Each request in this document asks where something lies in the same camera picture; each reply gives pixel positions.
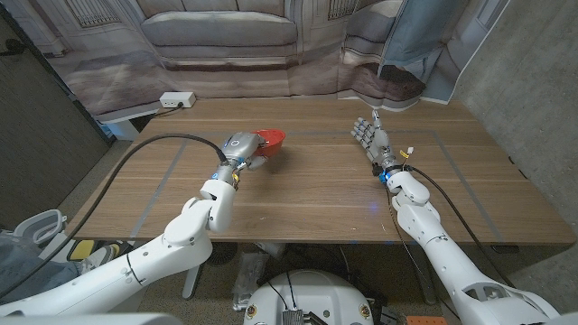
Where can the printed sofa room backdrop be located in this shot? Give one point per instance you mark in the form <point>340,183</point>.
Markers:
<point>226,67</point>

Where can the black round object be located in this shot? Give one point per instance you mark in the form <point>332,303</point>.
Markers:
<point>223,253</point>

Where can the yellow black foot pedal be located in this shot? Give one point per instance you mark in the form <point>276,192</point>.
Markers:
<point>81,249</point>

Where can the orange box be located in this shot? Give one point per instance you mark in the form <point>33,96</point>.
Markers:
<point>426,321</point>

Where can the white power strip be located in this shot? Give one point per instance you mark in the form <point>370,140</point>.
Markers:
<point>174,99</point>

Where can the person's leg in jeans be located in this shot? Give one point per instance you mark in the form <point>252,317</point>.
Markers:
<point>31,275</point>

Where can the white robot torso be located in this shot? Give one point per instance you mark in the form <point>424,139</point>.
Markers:
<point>311,293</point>

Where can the grey tape outline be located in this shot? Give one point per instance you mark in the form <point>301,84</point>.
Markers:
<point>316,133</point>

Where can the white low shelf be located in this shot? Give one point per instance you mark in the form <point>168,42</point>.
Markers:
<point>124,127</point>

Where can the yellow white wrist tag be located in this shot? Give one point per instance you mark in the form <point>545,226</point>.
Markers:
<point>405,153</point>
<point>235,177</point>

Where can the grey table leg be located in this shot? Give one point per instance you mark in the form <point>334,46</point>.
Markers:
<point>423,275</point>
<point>192,282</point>

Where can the grey shoe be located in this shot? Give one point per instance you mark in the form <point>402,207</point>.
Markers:
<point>97,257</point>

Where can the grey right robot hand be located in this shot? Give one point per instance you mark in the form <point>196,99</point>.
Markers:
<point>379,142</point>

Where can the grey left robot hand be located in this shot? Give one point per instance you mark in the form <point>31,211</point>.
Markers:
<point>241,146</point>

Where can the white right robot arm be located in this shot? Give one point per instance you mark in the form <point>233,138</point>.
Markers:
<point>451,266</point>

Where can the yellow white right wrist tag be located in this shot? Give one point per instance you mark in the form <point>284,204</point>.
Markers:
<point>405,153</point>

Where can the dark grey partition panel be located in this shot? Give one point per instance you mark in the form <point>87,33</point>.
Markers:
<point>40,135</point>

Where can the yellow white left wrist tag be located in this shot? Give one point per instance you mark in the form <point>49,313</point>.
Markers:
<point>235,177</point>

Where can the black knob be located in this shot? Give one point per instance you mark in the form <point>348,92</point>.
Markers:
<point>13,46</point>

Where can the clear plastic bag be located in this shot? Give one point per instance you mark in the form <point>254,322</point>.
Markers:
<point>248,280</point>

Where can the white loop-shaped plastic object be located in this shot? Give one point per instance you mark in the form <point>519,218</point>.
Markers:
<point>27,228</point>

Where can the red speckled bowl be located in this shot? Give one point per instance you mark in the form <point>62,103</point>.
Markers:
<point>273,142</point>

